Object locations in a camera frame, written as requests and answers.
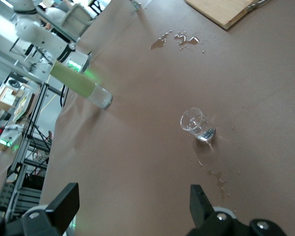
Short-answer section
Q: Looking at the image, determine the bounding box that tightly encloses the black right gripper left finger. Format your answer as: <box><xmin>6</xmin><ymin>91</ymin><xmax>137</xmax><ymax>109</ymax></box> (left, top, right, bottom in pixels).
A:
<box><xmin>0</xmin><ymin>182</ymin><xmax>80</xmax><ymax>236</ymax></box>

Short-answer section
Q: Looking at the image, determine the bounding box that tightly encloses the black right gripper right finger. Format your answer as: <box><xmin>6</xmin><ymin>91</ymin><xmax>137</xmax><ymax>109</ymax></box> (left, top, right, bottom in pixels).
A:
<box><xmin>186</xmin><ymin>184</ymin><xmax>286</xmax><ymax>236</ymax></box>

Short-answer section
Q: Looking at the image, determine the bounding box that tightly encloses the small clear glass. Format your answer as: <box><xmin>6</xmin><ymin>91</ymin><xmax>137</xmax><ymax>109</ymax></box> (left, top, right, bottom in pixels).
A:
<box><xmin>180</xmin><ymin>107</ymin><xmax>216</xmax><ymax>143</ymax></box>

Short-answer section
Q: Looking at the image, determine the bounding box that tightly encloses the spilled liquid puddle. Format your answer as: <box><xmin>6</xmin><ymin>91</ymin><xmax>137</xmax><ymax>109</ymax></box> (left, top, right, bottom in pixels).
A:
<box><xmin>174</xmin><ymin>31</ymin><xmax>200</xmax><ymax>47</ymax></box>
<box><xmin>206</xmin><ymin>169</ymin><xmax>231</xmax><ymax>200</ymax></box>
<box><xmin>149</xmin><ymin>30</ymin><xmax>169</xmax><ymax>51</ymax></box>

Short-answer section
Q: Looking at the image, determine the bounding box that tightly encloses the brown table cover sheet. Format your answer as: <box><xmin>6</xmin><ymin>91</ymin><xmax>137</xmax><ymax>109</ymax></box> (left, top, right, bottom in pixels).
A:
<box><xmin>39</xmin><ymin>0</ymin><xmax>295</xmax><ymax>236</ymax></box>

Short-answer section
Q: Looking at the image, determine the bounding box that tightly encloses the green sleeved glass bottle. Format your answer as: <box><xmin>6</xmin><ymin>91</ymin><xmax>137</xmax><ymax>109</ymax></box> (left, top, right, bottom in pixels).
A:
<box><xmin>50</xmin><ymin>61</ymin><xmax>113</xmax><ymax>110</ymax></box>

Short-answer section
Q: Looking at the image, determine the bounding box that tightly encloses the wooden cutting board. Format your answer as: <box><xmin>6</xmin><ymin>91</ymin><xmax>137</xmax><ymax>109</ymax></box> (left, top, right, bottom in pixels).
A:
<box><xmin>184</xmin><ymin>0</ymin><xmax>277</xmax><ymax>30</ymax></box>

